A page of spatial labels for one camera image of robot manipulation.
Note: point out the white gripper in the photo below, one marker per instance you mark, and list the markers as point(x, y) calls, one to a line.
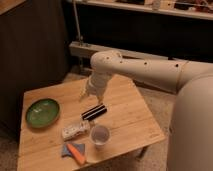
point(95, 85)

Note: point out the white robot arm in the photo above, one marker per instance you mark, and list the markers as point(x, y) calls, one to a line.
point(190, 142)

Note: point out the black striped box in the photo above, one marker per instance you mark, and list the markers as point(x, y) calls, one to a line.
point(94, 112)

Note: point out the white paper cup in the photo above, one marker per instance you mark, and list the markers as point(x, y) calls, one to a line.
point(99, 135)

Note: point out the wooden table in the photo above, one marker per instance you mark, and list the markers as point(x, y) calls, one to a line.
point(130, 121)

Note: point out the orange carrot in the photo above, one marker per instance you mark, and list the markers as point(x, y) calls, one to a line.
point(77, 155)

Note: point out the metal vertical pole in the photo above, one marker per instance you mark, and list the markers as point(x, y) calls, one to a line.
point(80, 39)

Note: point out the upper shelf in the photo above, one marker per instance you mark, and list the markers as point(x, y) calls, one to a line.
point(154, 7)

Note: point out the grey metal rail beam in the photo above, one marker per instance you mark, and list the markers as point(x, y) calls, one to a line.
point(86, 50)

